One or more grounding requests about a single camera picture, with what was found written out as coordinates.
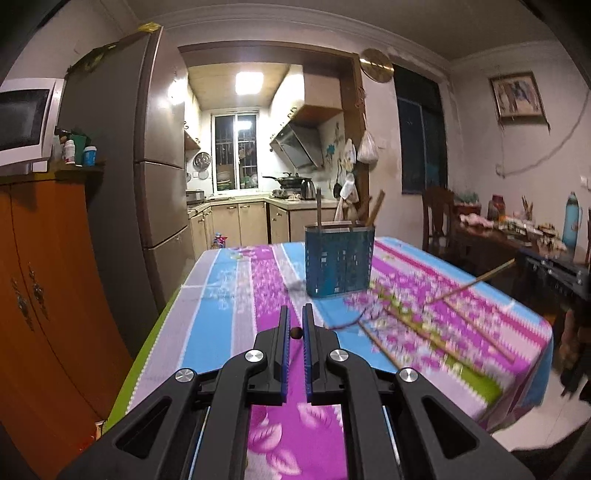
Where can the blue perforated utensil holder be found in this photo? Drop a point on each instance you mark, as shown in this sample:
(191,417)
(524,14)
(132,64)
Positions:
(339,261)

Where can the pink cloth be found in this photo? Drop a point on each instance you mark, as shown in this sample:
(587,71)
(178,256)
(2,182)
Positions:
(476,221)

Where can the green box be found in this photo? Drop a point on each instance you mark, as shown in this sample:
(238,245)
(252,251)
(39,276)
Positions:
(79,144)

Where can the orange wooden cabinet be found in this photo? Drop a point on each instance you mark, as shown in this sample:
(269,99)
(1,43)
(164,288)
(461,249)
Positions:
(51,300)

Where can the chopstick jar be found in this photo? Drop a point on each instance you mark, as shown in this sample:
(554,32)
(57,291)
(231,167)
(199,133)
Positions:
(528,211)

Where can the white plastic bag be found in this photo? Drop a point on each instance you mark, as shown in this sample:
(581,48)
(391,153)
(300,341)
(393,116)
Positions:
(368,148)

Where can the ceiling light panel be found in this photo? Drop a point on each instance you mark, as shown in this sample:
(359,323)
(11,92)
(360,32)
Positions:
(249,82)

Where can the steel range hood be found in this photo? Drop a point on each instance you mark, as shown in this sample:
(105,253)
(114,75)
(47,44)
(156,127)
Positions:
(298,145)

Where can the floral striped tablecloth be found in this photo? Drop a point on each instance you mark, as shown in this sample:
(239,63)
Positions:
(221,304)

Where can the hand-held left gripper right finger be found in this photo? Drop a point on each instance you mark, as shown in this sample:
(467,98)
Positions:
(308,355)

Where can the framed elephant picture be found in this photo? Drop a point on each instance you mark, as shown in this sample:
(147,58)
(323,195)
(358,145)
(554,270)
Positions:
(517,94)

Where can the yellow green cloth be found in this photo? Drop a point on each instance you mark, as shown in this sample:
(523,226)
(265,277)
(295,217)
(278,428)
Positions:
(106,48)

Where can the steel kettle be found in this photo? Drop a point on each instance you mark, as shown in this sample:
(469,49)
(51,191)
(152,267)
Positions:
(308,189)

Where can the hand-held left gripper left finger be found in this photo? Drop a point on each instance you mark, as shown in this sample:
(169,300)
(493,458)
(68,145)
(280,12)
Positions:
(285,355)

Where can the black wok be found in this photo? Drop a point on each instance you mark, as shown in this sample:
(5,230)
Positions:
(287,179)

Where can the glass jar with red contents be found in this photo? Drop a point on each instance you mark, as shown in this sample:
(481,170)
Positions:
(496,208)

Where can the wooden dining chair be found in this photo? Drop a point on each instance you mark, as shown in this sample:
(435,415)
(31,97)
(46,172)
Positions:
(438,212)

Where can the barred kitchen window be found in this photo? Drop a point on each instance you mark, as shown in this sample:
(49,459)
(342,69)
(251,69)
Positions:
(235,152)

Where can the blue thermos bottle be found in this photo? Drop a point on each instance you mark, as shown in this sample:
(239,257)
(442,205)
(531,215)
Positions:
(572,224)

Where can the blue lidded jar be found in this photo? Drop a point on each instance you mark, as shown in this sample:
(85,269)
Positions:
(89,157)

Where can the hanging kitchen bags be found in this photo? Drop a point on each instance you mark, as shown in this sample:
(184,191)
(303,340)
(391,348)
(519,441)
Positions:
(348,191)

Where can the white microwave oven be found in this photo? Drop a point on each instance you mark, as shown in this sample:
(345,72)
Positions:
(23,122)

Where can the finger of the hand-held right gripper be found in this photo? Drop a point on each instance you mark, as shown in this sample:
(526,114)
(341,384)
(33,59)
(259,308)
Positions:
(554,272)

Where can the silver refrigerator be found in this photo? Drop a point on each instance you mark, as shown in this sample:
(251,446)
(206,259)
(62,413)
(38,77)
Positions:
(129,161)

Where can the beige kitchen cabinets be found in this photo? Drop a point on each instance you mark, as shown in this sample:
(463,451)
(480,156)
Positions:
(240,224)

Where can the white pill bottle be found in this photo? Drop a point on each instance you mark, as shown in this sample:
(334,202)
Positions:
(69,153)

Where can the dark wooden dining table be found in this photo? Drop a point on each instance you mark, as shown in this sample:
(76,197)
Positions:
(489,242)

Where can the dark window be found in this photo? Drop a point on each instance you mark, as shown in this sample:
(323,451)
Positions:
(422,134)

